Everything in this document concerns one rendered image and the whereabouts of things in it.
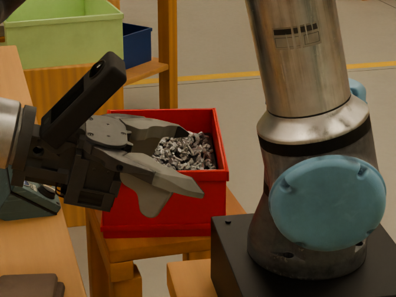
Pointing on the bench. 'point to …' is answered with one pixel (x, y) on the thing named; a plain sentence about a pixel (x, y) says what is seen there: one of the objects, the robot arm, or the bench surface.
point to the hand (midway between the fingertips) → (198, 157)
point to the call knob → (48, 190)
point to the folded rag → (31, 286)
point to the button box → (24, 200)
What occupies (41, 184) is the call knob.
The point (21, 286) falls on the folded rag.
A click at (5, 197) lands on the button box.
